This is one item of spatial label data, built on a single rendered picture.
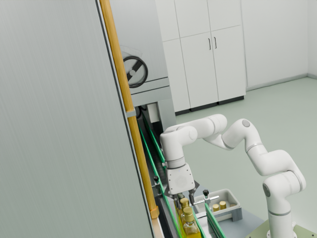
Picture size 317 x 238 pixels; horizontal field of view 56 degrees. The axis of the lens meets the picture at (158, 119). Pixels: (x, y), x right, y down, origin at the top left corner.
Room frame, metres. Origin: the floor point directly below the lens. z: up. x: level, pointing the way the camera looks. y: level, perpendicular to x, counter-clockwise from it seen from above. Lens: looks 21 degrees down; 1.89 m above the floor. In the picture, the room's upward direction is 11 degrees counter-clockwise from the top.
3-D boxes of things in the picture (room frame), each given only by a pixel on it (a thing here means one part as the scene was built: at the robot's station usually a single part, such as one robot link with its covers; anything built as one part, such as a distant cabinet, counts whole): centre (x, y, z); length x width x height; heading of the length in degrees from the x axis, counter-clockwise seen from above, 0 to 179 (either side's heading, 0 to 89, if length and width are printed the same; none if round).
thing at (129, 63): (2.01, 0.11, 1.49); 0.21 x 0.05 x 0.21; 97
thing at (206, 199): (1.22, -0.13, 0.95); 0.17 x 0.03 x 0.12; 97
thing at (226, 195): (1.34, -0.22, 0.80); 0.22 x 0.17 x 0.09; 97
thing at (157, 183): (1.43, 0.10, 0.94); 0.07 x 0.04 x 0.13; 97
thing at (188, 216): (0.92, -0.04, 1.14); 0.04 x 0.04 x 0.04
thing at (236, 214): (1.34, -0.19, 0.79); 0.27 x 0.17 x 0.08; 97
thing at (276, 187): (1.05, -0.45, 1.05); 0.13 x 0.10 x 0.16; 99
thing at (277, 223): (1.05, -0.45, 0.89); 0.16 x 0.13 x 0.15; 125
